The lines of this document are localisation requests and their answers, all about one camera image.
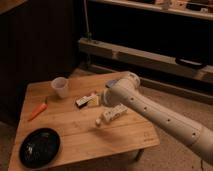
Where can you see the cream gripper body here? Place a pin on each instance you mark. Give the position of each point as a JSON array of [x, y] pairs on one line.
[[91, 100]]

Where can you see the black ceramic bowl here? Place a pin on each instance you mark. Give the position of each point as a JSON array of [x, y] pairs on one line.
[[39, 148]]

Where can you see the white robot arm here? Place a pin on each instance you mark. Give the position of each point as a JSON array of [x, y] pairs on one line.
[[125, 90]]

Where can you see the small white cube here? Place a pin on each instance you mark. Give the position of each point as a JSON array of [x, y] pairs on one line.
[[98, 121]]

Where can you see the white domino block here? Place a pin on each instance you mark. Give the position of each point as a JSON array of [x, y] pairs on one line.
[[113, 113]]

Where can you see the wooden folding table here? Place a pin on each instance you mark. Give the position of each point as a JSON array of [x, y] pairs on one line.
[[80, 138]]

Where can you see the translucent plastic cup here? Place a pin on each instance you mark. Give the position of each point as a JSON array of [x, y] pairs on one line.
[[61, 86]]

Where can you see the orange toy carrot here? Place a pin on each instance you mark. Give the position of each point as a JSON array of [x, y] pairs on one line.
[[38, 110]]

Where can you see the wooden bench beam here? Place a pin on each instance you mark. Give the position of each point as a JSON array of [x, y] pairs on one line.
[[144, 59]]

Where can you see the vertical metal pole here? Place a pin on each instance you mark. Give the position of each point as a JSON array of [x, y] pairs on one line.
[[88, 33]]

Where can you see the black case handle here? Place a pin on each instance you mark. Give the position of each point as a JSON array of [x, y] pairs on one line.
[[190, 64]]

